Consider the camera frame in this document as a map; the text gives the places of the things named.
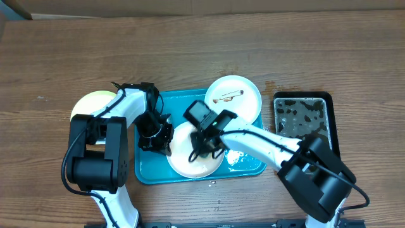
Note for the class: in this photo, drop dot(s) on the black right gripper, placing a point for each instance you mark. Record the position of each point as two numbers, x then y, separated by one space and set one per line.
202 151

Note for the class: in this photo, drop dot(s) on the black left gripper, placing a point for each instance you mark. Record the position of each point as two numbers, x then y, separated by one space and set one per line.
161 145

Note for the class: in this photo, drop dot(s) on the white plate with small stain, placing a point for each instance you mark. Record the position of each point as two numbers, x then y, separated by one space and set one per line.
181 148

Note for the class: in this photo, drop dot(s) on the yellow-green plate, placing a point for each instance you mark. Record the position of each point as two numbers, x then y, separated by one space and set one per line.
92 102

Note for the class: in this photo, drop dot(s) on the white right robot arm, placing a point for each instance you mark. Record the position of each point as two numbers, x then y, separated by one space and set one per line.
316 178

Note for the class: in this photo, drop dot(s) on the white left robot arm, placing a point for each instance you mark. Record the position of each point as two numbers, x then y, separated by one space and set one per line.
96 163

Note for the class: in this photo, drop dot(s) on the teal plastic tray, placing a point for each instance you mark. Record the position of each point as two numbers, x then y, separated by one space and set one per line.
154 168

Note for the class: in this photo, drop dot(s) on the black tray of soapy water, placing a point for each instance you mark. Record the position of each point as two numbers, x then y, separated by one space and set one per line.
303 114

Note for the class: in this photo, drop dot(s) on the white plate with sauce streak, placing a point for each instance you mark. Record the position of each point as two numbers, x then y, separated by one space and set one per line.
236 94

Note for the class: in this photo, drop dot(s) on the black rail at table edge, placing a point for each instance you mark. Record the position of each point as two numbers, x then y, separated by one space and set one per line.
283 223

